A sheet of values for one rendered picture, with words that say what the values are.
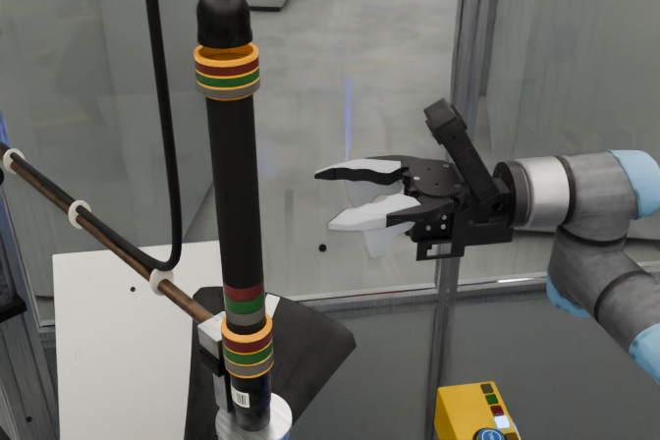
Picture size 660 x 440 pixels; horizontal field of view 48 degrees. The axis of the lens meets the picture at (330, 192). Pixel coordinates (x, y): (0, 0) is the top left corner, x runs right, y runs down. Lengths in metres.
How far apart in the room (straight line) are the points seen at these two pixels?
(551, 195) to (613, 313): 0.14
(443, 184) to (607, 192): 0.17
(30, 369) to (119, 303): 0.40
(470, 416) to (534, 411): 0.71
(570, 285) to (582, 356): 1.01
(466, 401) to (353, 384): 0.50
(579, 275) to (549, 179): 0.12
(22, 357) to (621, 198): 1.05
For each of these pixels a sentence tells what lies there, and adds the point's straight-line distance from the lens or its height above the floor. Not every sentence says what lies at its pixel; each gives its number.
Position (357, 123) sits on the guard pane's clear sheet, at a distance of 1.36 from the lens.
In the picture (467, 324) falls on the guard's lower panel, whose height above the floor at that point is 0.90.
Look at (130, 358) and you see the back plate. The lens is 1.12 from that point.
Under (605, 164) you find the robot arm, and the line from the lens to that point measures 0.83.
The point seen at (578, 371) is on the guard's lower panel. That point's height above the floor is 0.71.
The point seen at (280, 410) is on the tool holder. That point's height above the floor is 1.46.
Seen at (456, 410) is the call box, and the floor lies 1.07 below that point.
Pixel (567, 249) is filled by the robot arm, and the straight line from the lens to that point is 0.87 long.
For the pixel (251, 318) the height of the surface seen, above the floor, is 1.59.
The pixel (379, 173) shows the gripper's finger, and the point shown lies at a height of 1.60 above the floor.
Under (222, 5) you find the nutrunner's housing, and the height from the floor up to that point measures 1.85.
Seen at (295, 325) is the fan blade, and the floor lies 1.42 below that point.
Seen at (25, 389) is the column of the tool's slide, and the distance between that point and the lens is 1.50.
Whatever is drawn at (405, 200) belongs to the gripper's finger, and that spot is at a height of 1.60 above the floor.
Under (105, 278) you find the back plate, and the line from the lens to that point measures 1.12.
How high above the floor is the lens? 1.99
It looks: 31 degrees down
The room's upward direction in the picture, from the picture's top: straight up
